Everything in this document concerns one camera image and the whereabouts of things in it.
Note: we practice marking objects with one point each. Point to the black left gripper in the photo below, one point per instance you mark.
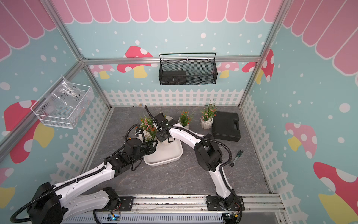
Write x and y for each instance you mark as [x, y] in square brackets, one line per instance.
[150, 147]

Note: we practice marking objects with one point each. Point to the black box in basket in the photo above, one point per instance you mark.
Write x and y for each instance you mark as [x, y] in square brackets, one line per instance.
[172, 78]

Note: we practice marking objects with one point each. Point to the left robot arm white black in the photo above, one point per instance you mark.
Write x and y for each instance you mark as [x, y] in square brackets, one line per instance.
[53, 204]

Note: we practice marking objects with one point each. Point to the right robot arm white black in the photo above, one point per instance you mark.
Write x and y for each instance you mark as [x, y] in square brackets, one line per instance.
[211, 155]

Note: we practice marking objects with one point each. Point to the green circuit board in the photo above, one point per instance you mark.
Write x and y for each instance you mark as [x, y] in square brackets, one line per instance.
[114, 218]

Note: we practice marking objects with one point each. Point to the green plant pot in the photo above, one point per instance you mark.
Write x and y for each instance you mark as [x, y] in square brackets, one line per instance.
[151, 133]

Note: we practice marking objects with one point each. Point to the black green marker pen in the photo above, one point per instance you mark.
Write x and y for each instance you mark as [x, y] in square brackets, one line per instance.
[238, 155]

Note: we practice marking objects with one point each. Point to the black wire mesh basket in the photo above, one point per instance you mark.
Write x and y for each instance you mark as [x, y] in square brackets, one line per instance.
[200, 67]

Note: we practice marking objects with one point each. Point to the red flower pot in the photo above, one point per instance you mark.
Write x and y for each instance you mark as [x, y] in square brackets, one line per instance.
[185, 119]

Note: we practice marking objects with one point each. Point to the white plastic storage box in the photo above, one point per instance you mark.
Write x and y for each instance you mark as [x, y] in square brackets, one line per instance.
[165, 153]

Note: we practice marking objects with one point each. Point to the black plastic tool case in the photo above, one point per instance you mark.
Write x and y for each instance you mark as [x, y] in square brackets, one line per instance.
[226, 126]

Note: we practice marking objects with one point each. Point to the clear acrylic wall bin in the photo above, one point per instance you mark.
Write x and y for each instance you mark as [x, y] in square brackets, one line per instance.
[38, 108]

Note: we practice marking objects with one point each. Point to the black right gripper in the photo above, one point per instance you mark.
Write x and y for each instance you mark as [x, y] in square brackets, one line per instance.
[160, 139]

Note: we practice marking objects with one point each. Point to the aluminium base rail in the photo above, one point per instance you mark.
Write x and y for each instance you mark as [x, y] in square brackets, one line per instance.
[190, 209]

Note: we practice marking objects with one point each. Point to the pink flower white pot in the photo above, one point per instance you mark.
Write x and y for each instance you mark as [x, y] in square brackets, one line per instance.
[146, 123]

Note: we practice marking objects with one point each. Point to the plastic bag with writing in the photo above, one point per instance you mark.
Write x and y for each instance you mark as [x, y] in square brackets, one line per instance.
[63, 100]

